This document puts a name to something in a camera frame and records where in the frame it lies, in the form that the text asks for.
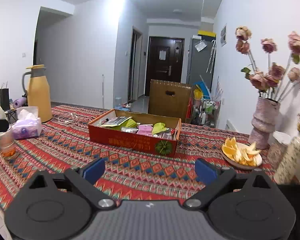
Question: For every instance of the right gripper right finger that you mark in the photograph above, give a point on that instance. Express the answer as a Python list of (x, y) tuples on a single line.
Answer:
[(216, 181)]

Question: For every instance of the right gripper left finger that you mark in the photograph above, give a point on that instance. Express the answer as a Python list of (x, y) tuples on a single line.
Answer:
[(82, 181)]

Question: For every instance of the plate of orange slices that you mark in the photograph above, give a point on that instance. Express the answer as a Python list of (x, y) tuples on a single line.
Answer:
[(245, 157)]

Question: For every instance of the colourful patterned tablecloth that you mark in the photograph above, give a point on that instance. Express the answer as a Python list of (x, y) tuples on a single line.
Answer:
[(129, 174)]

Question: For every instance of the orange cardboard snack box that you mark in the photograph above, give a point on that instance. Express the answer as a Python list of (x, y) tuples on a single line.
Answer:
[(138, 142)]

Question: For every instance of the cluttered storage rack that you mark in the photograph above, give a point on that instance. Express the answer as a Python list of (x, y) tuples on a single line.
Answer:
[(204, 107)]

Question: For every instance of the pink vase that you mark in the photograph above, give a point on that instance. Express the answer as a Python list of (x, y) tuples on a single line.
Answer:
[(263, 122)]

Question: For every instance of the speckled tall bottle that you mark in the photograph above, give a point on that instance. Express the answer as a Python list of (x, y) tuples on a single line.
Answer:
[(289, 163)]

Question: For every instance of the purple tissue pack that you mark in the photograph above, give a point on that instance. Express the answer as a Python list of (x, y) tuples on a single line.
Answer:
[(28, 124)]

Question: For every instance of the small glass cup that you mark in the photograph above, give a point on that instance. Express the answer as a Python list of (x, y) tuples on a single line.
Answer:
[(7, 144)]

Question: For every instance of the yellow thermos jug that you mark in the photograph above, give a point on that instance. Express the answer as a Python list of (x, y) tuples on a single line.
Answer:
[(37, 91)]

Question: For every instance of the purple yoga mat roll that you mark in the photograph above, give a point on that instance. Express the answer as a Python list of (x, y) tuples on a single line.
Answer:
[(21, 102)]

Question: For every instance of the white mop stick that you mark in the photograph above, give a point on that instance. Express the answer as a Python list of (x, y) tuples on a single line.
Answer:
[(103, 104)]

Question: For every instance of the dried pink roses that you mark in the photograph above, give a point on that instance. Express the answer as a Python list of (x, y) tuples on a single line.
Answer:
[(276, 82)]

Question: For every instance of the grey refrigerator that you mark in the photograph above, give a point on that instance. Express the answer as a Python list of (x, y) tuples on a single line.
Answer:
[(200, 65)]

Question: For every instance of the dark entrance door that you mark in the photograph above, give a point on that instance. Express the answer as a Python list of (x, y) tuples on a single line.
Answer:
[(164, 60)]

